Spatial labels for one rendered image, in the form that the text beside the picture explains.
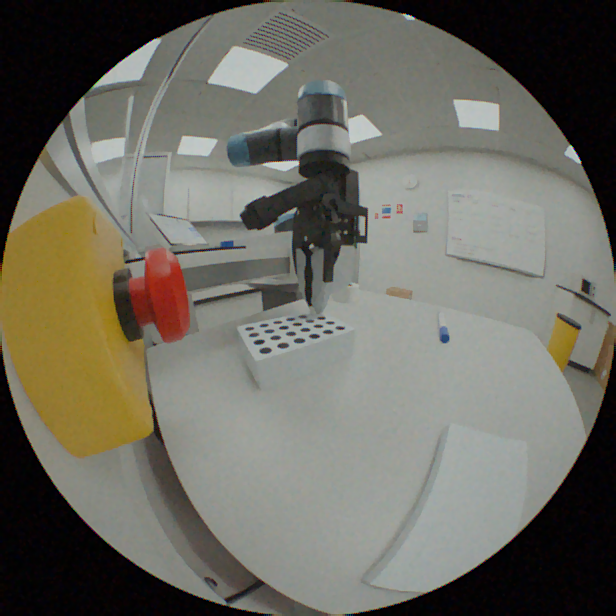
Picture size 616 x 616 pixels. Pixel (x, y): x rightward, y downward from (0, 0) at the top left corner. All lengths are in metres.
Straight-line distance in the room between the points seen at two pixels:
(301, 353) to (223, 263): 0.20
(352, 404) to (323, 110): 0.34
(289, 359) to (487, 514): 0.20
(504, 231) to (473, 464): 3.32
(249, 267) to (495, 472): 0.39
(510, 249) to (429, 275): 1.47
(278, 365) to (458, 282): 3.22
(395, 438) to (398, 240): 3.38
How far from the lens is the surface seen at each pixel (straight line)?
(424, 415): 0.19
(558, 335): 2.43
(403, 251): 3.42
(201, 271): 0.30
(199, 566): 0.17
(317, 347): 0.19
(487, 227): 3.34
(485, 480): 0.16
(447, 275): 3.29
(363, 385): 0.20
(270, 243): 0.44
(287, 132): 0.39
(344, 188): 0.27
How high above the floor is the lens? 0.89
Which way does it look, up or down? 19 degrees down
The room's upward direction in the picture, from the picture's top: straight up
